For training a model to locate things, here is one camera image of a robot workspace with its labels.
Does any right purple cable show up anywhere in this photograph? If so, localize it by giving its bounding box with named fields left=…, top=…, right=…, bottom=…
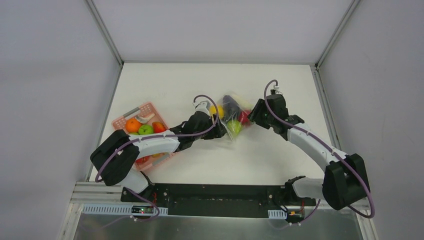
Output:
left=263, top=79, right=376, bottom=220

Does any orange fake fruit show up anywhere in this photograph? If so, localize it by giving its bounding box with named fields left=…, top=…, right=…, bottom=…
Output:
left=124, top=117, right=143, bottom=134

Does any white fake radish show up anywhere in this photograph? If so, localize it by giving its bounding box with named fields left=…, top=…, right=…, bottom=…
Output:
left=134, top=113, right=156, bottom=125

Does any green fake lime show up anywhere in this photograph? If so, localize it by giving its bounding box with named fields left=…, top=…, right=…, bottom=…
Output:
left=226, top=119, right=243, bottom=138

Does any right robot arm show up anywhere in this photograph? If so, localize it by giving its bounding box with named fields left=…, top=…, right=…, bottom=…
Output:
left=248, top=94, right=371, bottom=210

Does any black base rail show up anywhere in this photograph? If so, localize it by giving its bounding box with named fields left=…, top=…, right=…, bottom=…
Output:
left=120, top=183, right=317, bottom=218

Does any pink plastic basket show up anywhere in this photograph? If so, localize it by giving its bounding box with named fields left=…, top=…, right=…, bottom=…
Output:
left=111, top=102, right=175, bottom=172

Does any red fake apple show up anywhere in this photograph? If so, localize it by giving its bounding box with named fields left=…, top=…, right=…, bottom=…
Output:
left=135, top=156, right=150, bottom=165

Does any yellow fake lemon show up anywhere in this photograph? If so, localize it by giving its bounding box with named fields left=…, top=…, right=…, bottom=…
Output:
left=208, top=104, right=225, bottom=120

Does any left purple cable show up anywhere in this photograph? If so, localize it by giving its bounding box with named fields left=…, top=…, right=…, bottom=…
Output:
left=95, top=94, right=220, bottom=184

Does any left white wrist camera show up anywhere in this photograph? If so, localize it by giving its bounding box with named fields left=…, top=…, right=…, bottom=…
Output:
left=193, top=100, right=211, bottom=116

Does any clear zip top bag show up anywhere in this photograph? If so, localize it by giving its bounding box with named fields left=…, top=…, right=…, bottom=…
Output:
left=209, top=91, right=254, bottom=142

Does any purple cable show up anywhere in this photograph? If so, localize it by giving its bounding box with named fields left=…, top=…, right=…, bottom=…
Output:
left=263, top=79, right=376, bottom=220
left=95, top=94, right=220, bottom=184

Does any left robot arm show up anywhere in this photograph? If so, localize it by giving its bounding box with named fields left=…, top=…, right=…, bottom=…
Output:
left=89, top=111, right=227, bottom=203

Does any red fake mango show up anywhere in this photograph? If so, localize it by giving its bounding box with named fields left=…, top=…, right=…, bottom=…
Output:
left=151, top=121, right=167, bottom=134

